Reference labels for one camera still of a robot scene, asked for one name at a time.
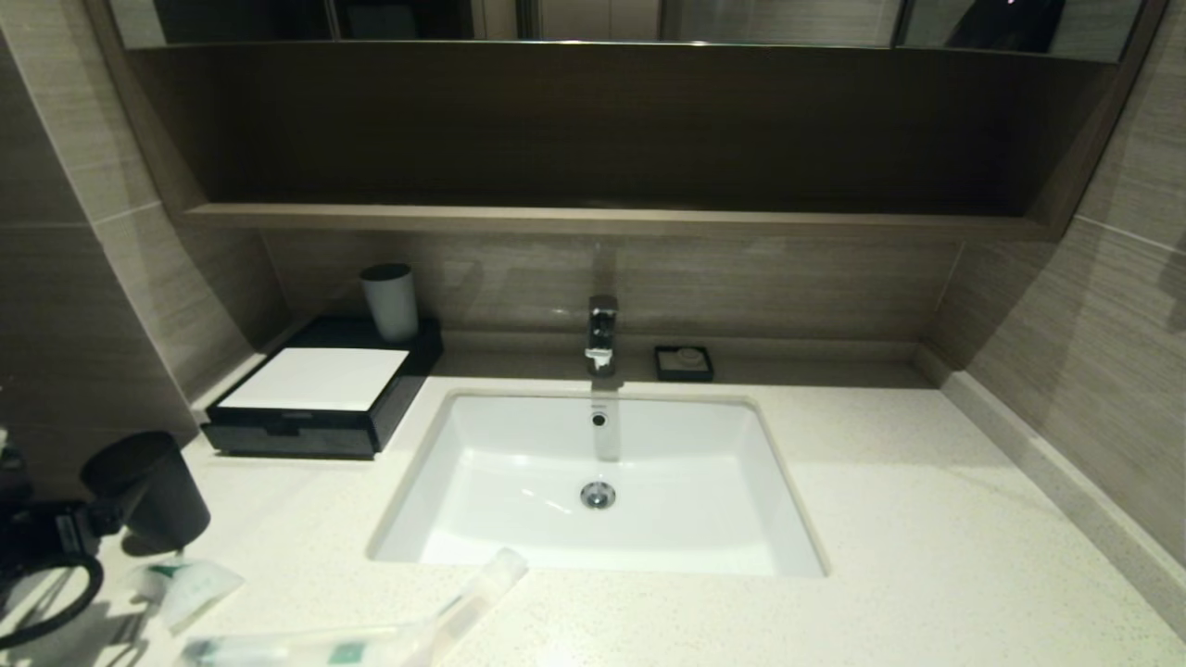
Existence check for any brown wooden shelf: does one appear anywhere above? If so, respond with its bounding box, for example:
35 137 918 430
181 202 1057 243

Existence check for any black cup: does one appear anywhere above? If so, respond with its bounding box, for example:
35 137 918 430
80 430 212 553

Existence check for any chrome faucet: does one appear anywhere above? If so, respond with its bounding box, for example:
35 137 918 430
585 295 620 375

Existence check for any black amenity drawer box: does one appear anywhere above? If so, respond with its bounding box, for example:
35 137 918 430
200 317 444 460

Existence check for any clear long tube packet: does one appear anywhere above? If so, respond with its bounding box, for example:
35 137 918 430
408 547 530 667

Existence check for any clear toothbrush packet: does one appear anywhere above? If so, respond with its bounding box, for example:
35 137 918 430
181 623 436 667

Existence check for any mirror cabinet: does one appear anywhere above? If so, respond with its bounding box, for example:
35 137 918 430
109 0 1145 64

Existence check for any white board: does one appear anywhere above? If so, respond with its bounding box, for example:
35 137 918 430
218 347 410 412

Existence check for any white ceramic sink basin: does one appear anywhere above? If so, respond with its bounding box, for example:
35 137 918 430
367 388 828 579

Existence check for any white green sachet packet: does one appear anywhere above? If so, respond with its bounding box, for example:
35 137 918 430
130 556 246 636

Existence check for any light grey cup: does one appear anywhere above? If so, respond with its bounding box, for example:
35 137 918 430
360 263 420 344

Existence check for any black soap dish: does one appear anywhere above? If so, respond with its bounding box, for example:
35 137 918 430
654 345 715 383

